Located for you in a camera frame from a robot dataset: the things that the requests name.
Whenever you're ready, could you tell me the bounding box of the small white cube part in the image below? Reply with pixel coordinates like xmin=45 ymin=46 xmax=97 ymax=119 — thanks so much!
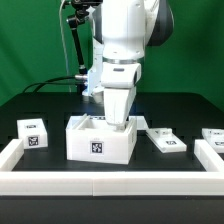
xmin=17 ymin=118 xmax=48 ymax=149

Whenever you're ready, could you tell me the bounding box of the white hanging cable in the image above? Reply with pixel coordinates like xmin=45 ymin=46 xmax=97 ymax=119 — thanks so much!
xmin=58 ymin=0 xmax=73 ymax=94

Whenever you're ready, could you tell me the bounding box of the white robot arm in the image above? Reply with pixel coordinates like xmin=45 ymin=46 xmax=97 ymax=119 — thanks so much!
xmin=84 ymin=0 xmax=174 ymax=126

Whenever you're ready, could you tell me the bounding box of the white cabinet door panel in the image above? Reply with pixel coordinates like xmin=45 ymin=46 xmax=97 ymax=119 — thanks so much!
xmin=146 ymin=128 xmax=187 ymax=153

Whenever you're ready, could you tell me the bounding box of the white U-shaped border frame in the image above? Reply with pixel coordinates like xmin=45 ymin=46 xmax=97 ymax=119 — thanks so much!
xmin=0 ymin=139 xmax=224 ymax=196

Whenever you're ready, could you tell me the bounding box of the white fiducial marker sheet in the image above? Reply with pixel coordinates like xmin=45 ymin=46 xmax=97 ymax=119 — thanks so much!
xmin=88 ymin=116 xmax=148 ymax=130

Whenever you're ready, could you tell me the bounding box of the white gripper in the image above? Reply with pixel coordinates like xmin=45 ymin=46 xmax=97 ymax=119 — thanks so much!
xmin=101 ymin=62 xmax=141 ymax=131

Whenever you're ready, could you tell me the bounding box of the white cabinet body box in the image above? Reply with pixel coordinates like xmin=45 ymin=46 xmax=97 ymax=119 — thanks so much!
xmin=66 ymin=114 xmax=137 ymax=164

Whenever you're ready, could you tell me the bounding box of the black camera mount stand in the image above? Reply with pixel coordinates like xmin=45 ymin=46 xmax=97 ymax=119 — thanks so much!
xmin=65 ymin=0 xmax=103 ymax=94

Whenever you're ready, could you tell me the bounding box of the black cable bundle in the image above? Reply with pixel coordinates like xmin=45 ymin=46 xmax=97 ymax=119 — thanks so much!
xmin=22 ymin=75 xmax=88 ymax=94

